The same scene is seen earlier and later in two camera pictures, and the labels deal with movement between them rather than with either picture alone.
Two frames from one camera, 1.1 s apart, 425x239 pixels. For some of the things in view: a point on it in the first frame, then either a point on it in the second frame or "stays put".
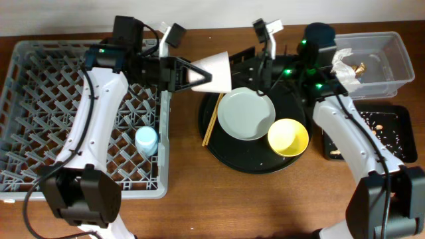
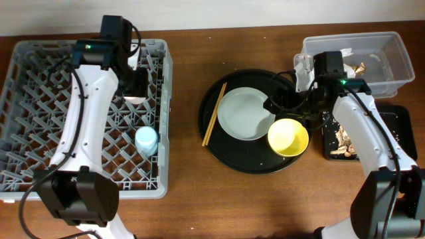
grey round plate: x=244 y=115 stays put
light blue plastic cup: x=146 y=141 stays put
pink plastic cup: x=218 y=66 -> x=134 y=99
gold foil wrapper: x=360 y=70 stays put
